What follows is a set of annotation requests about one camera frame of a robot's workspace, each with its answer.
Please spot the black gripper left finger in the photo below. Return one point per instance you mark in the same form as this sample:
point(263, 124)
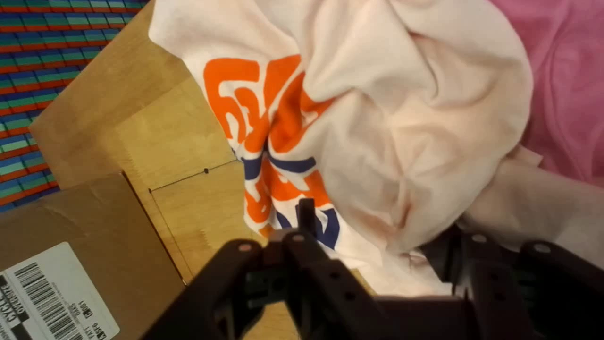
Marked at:
point(252, 296)

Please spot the peach shirt with orange print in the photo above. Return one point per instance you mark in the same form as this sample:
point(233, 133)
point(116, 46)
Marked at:
point(409, 101)

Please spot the multicolour patterned backdrop panel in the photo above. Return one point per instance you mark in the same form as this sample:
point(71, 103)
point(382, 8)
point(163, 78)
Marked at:
point(57, 58)

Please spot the cardboard box with shipping label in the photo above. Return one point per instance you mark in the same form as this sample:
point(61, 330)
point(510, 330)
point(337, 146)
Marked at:
point(88, 239)

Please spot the pink shirt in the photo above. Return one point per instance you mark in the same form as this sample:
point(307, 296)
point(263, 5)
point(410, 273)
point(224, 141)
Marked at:
point(567, 82)

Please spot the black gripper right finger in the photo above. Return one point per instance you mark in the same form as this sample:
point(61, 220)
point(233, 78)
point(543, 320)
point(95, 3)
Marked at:
point(541, 296)

